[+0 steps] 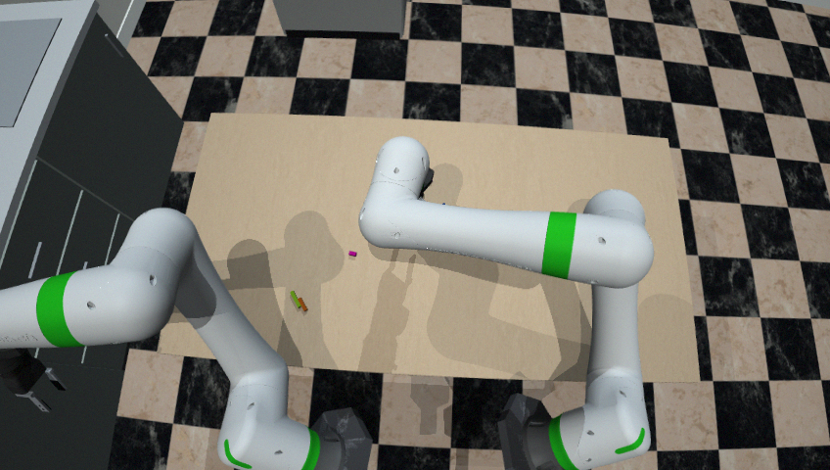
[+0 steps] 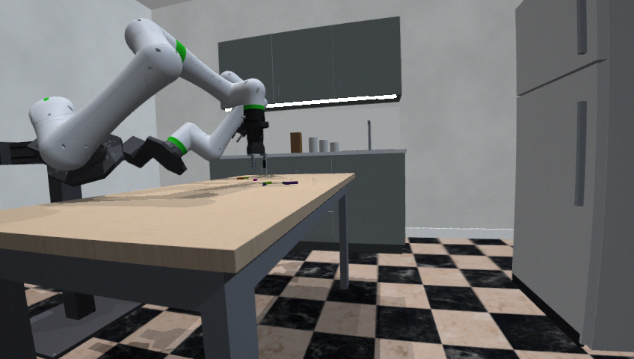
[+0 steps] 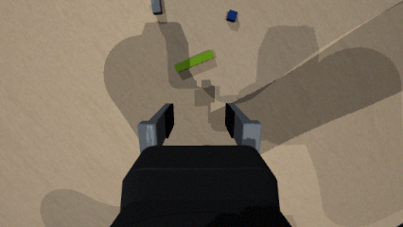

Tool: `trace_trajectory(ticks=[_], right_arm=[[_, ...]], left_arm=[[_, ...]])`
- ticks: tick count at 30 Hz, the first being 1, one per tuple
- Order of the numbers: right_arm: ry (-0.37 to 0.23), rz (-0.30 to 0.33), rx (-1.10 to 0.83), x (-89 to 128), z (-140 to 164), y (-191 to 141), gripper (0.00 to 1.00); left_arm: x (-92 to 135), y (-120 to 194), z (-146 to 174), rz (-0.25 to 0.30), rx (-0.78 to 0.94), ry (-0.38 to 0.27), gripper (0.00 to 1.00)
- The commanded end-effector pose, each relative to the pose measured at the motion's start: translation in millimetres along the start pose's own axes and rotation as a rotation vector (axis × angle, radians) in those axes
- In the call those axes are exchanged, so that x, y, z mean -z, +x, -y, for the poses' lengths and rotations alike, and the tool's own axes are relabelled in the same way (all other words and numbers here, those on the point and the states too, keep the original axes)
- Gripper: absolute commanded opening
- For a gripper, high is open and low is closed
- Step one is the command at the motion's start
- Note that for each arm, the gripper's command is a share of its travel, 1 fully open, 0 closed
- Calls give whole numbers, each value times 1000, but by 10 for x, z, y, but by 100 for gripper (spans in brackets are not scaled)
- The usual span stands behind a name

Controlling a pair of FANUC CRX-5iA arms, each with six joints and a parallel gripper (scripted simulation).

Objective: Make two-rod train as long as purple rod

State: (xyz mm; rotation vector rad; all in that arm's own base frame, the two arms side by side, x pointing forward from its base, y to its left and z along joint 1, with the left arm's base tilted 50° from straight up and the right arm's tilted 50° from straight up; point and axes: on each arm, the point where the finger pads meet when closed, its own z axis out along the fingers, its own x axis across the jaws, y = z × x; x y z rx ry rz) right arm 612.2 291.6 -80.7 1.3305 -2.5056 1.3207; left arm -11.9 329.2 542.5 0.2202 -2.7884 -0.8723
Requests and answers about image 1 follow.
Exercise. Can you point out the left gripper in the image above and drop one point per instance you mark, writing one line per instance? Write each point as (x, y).
(20, 371)

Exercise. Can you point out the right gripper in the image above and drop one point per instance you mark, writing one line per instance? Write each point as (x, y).
(427, 183)

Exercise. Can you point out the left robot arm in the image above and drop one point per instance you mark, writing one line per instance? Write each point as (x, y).
(132, 299)

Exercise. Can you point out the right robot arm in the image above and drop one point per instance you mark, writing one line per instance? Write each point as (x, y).
(606, 246)

